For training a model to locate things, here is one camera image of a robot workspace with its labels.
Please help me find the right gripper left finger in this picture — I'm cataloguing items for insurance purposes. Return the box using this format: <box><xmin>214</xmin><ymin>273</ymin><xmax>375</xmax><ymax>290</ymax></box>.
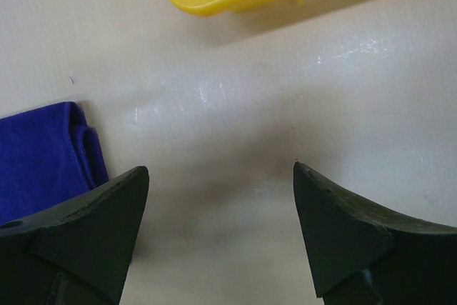
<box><xmin>1</xmin><ymin>166</ymin><xmax>149</xmax><ymax>304</ymax></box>

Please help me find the purple towel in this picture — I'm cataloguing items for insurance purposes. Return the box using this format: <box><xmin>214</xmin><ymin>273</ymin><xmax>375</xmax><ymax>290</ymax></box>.
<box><xmin>1</xmin><ymin>101</ymin><xmax>112</xmax><ymax>226</ymax></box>

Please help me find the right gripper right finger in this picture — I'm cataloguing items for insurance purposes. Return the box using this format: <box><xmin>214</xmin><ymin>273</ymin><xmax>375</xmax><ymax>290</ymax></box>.
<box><xmin>293</xmin><ymin>162</ymin><xmax>456</xmax><ymax>304</ymax></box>

